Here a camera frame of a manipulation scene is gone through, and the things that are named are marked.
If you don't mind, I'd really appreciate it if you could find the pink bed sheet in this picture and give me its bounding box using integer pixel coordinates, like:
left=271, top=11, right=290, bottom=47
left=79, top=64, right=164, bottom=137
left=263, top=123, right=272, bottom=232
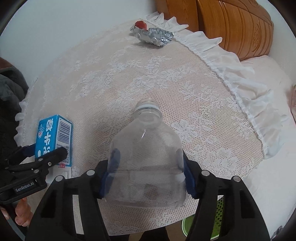
left=242, top=56, right=295, bottom=235

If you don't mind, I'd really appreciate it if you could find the person's left hand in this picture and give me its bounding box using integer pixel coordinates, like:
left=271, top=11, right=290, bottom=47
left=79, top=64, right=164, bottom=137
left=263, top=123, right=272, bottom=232
left=15, top=197, right=33, bottom=227

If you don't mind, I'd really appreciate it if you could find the pink lace table cover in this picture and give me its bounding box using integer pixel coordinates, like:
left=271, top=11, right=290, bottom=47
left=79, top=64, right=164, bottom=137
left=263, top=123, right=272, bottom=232
left=14, top=12, right=290, bottom=236

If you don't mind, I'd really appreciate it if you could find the clear plastic bottle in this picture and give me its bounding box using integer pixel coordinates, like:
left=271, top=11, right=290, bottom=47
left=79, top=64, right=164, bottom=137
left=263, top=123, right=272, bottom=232
left=103, top=99, right=186, bottom=208

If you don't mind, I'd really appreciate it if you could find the blue white milk carton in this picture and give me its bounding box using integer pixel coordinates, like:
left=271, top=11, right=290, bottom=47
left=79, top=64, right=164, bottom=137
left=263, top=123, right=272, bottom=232
left=35, top=114, right=73, bottom=183

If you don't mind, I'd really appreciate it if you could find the red bottle cap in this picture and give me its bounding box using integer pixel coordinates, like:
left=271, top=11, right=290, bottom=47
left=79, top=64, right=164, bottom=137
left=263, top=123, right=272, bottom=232
left=135, top=21, right=147, bottom=31

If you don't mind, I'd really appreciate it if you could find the grey quilted jacket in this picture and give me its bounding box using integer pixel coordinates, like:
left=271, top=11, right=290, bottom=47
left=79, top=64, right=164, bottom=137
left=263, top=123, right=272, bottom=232
left=1, top=66, right=29, bottom=113

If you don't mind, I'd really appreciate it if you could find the green trash basket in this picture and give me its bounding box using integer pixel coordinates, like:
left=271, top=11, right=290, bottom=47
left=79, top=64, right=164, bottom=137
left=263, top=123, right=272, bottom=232
left=182, top=194, right=224, bottom=240

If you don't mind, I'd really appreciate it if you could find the wooden headboard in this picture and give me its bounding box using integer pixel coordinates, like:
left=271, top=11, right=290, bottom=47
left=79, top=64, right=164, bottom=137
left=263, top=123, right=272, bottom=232
left=156, top=0, right=274, bottom=60

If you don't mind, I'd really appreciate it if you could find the silver foil wrapper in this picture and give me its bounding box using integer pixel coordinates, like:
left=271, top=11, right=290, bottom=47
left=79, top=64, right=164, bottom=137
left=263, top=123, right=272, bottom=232
left=130, top=25, right=174, bottom=47

